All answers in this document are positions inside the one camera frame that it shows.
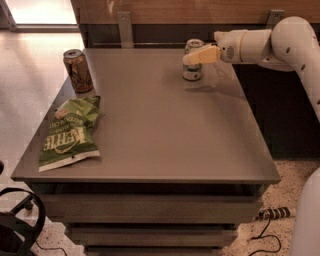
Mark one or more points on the wooden wall shelf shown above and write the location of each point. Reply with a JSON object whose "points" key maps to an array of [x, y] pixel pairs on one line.
{"points": [[192, 11]]}

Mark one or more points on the metal wall bracket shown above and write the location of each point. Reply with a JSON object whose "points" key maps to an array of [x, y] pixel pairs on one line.
{"points": [[125, 30], [274, 17]]}

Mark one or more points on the green jalapeno chip bag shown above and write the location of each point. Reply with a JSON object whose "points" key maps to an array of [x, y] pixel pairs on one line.
{"points": [[69, 138]]}

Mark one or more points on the black white power strip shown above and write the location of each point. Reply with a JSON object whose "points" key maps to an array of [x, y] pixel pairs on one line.
{"points": [[276, 213]]}

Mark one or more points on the white green 7up can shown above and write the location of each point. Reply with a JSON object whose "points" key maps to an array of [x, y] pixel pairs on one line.
{"points": [[192, 72]]}

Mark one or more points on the right metal wall bracket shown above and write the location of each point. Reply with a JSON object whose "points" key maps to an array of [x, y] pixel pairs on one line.
{"points": [[274, 17]]}

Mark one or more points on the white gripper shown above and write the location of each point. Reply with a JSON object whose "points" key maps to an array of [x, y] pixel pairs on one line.
{"points": [[227, 47]]}

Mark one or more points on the black office chair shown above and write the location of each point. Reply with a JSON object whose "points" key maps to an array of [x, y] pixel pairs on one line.
{"points": [[17, 236]]}

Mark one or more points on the brown gold soda can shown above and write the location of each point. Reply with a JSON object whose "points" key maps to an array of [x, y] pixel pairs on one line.
{"points": [[78, 71]]}

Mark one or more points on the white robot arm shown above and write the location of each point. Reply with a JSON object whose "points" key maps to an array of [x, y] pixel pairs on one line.
{"points": [[291, 45]]}

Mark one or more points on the left metal wall bracket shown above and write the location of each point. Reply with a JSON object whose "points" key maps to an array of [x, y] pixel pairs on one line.
{"points": [[125, 30]]}

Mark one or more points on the grey drawer cabinet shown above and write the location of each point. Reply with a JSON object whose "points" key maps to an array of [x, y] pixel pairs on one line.
{"points": [[181, 164]]}

